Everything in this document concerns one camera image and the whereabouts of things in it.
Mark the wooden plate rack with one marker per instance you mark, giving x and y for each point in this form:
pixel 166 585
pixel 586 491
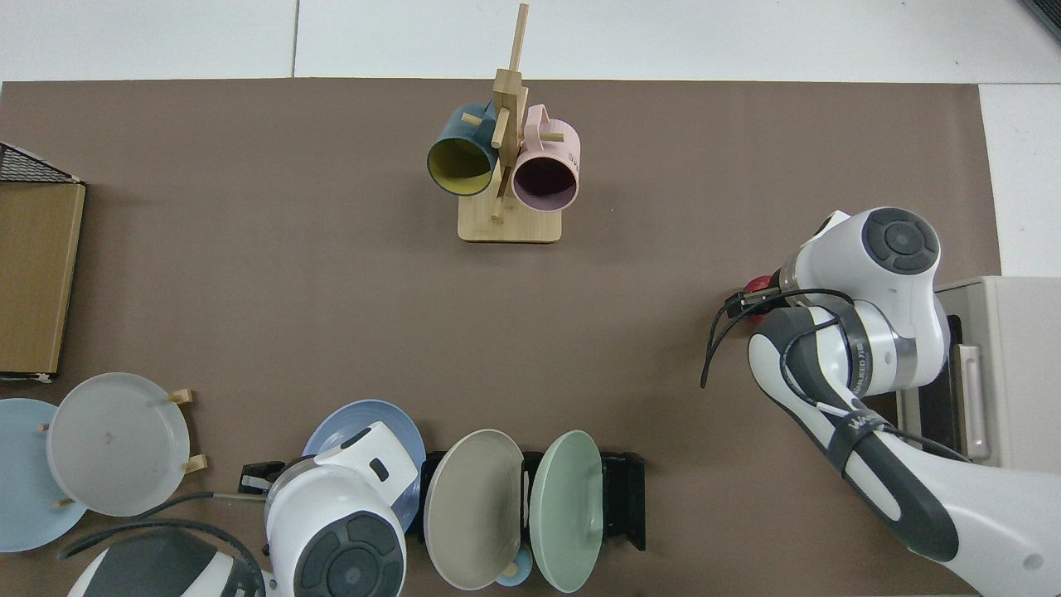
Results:
pixel 181 396

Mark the wooden mug stand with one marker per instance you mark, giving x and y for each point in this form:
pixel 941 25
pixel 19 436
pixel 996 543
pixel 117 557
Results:
pixel 510 228

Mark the brown table cloth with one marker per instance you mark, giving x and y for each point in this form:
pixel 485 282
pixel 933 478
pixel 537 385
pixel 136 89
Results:
pixel 331 315

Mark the pale toaster oven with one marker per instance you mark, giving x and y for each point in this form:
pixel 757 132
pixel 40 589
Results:
pixel 1019 373

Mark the red yellow apple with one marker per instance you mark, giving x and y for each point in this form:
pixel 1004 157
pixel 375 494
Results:
pixel 756 286

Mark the dark teal mug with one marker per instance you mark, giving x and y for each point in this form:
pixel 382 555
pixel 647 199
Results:
pixel 460 162

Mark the black dish rack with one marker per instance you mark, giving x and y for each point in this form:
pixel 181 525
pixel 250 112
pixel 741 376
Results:
pixel 623 497

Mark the pale green plate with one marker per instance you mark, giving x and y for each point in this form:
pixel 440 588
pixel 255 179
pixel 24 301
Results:
pixel 568 514

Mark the light blue plate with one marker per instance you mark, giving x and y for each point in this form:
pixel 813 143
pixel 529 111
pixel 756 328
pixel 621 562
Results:
pixel 21 481

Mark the small blue round thing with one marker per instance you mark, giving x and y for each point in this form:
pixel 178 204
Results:
pixel 515 572

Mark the pink mug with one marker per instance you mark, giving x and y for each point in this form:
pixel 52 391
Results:
pixel 547 182

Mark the pale grey plate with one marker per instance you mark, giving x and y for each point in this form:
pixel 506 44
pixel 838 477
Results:
pixel 116 444

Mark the beige plate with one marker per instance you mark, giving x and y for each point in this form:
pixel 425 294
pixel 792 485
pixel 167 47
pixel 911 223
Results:
pixel 472 514

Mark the dark grey flat object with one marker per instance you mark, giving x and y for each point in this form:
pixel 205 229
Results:
pixel 1046 15

